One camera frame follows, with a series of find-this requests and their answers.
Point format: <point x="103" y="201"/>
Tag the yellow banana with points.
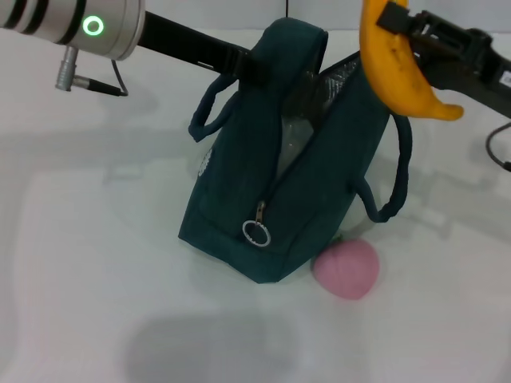
<point x="391" y="72"/>

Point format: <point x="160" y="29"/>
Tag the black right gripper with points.
<point x="459" y="60"/>

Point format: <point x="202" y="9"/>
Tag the dark teal fabric bag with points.
<point x="319" y="199"/>

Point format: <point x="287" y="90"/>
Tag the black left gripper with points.
<point x="191" y="44"/>

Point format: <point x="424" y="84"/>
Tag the pink toy peach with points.
<point x="347" y="269"/>

